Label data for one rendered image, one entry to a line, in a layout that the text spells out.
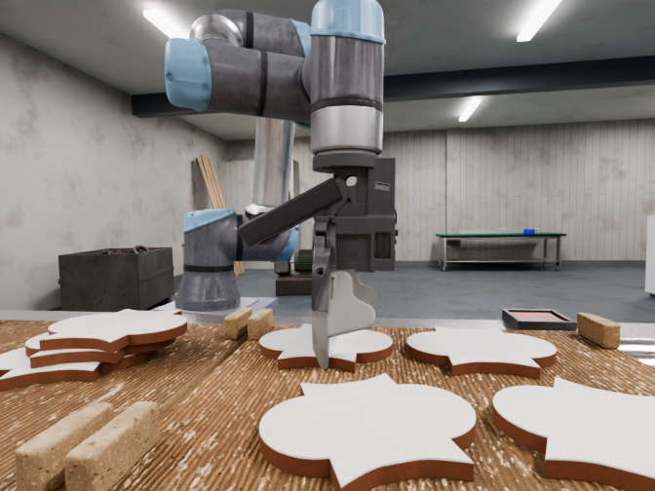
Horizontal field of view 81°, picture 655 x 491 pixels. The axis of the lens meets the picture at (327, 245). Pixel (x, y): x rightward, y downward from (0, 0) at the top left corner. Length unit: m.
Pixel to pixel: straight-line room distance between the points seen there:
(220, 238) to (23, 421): 0.61
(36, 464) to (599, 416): 0.33
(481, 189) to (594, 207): 2.31
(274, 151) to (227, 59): 0.42
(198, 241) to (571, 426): 0.78
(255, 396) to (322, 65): 0.31
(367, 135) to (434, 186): 8.63
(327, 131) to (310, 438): 0.27
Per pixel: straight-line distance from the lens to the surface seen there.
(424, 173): 9.01
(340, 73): 0.40
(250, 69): 0.48
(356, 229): 0.38
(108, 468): 0.26
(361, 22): 0.42
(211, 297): 0.92
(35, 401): 0.41
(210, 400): 0.34
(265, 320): 0.49
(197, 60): 0.48
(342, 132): 0.38
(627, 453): 0.29
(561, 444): 0.28
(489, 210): 9.19
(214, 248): 0.91
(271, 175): 0.89
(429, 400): 0.30
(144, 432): 0.28
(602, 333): 0.51
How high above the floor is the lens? 1.08
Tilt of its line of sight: 4 degrees down
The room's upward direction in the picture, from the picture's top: 1 degrees counter-clockwise
